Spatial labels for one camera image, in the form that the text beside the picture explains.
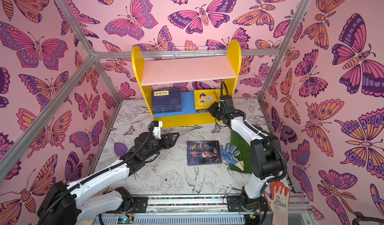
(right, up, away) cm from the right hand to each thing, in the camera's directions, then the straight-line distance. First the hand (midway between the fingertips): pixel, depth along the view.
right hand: (208, 105), depth 90 cm
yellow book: (-2, +4, +5) cm, 6 cm away
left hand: (-17, -15, -14) cm, 27 cm away
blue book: (-26, +4, +3) cm, 26 cm away
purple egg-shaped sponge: (-56, -27, +5) cm, 62 cm away
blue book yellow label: (-30, -1, -1) cm, 30 cm away
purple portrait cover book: (-3, -29, 0) cm, 29 cm away
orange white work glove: (+34, -46, -16) cm, 59 cm away
